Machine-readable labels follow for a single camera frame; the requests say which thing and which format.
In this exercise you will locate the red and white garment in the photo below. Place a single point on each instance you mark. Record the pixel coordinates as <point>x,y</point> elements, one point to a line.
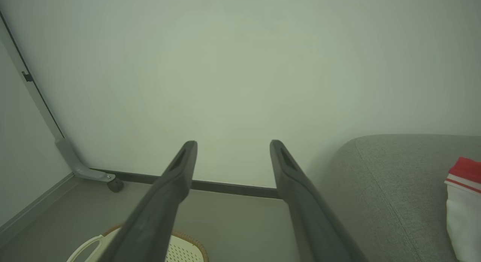
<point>464,217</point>

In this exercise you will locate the cream perforated laundry basket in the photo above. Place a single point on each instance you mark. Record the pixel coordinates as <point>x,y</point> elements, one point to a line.
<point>184,250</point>

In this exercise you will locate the grey fabric sofa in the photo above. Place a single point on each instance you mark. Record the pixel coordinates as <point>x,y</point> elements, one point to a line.
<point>394,187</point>

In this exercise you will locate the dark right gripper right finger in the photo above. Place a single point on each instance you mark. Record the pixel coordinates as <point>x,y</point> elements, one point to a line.
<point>312,217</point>

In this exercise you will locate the grey partition bottom rail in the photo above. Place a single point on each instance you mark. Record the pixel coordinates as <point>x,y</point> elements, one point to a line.
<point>34,209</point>

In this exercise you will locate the grey metal leg with caster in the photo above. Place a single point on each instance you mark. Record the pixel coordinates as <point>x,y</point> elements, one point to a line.
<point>80,170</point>

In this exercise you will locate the small black frame clip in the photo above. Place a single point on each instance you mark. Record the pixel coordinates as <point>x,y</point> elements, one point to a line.
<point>27,76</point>

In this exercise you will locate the black wall baseboard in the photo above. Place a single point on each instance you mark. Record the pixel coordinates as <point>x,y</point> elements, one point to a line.
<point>225,187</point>

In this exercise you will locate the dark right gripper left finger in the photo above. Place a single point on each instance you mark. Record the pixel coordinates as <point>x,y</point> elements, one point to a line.
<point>158,209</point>

